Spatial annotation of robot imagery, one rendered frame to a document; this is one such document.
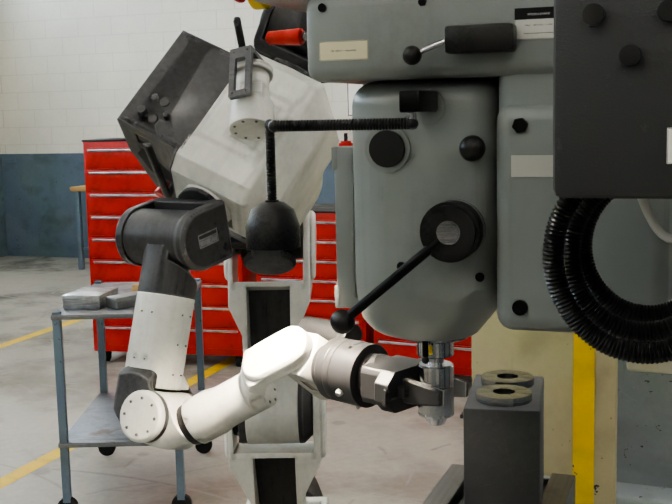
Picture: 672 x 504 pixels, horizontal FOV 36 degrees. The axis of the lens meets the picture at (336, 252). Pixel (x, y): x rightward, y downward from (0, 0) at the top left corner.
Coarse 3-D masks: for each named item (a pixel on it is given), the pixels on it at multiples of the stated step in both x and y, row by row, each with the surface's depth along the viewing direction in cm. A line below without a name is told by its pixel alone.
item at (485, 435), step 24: (480, 384) 179; (504, 384) 174; (528, 384) 176; (480, 408) 165; (504, 408) 165; (528, 408) 164; (480, 432) 165; (504, 432) 165; (528, 432) 164; (480, 456) 166; (504, 456) 165; (528, 456) 164; (480, 480) 166; (504, 480) 166; (528, 480) 165
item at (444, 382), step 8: (424, 376) 134; (432, 376) 134; (440, 376) 134; (448, 376) 134; (432, 384) 134; (440, 384) 134; (448, 384) 134; (448, 392) 134; (448, 400) 135; (424, 408) 135; (432, 408) 134; (440, 408) 134; (448, 408) 135; (424, 416) 135; (432, 416) 134; (440, 416) 134; (448, 416) 135
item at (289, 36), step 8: (272, 32) 147; (280, 32) 147; (288, 32) 146; (296, 32) 146; (304, 32) 146; (272, 40) 147; (280, 40) 147; (288, 40) 146; (296, 40) 146; (304, 40) 146
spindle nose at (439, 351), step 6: (420, 348) 134; (432, 348) 133; (438, 348) 133; (444, 348) 133; (450, 348) 134; (420, 354) 134; (432, 354) 133; (438, 354) 133; (444, 354) 133; (450, 354) 134
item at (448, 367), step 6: (444, 360) 137; (420, 366) 135; (426, 366) 134; (432, 366) 134; (438, 366) 134; (444, 366) 134; (450, 366) 134; (420, 372) 135; (426, 372) 134; (432, 372) 134; (438, 372) 134; (444, 372) 134; (450, 372) 134
